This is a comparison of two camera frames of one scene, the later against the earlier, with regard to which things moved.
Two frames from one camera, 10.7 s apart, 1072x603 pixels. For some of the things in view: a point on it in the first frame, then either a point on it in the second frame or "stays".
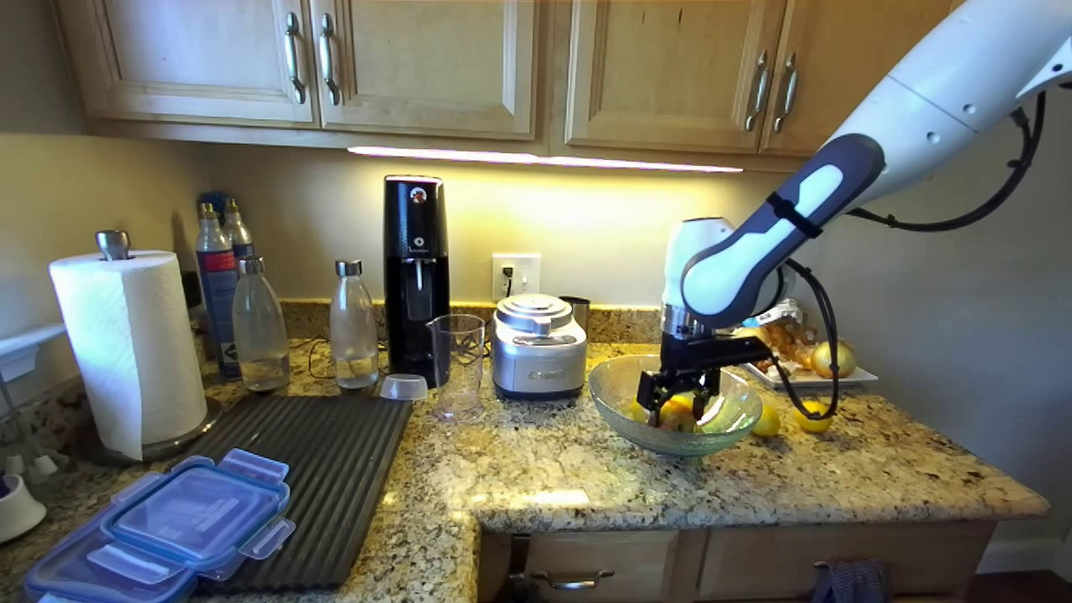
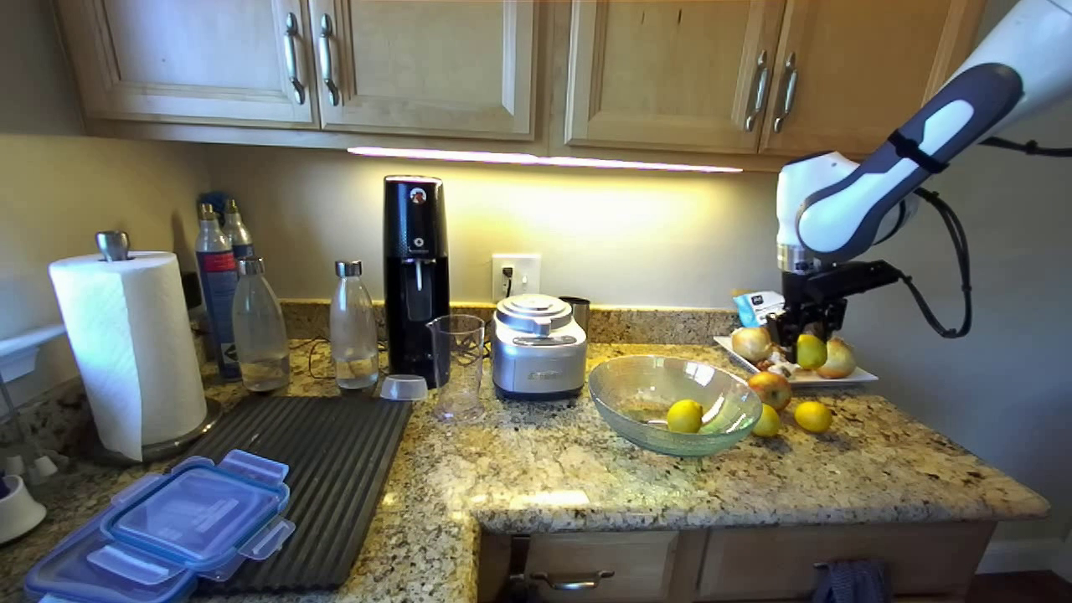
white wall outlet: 525,281 stays
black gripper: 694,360 -> 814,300
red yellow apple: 677,411 -> 771,389
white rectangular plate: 794,381 stays
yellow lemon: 771,418 stays
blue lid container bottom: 101,563 stays
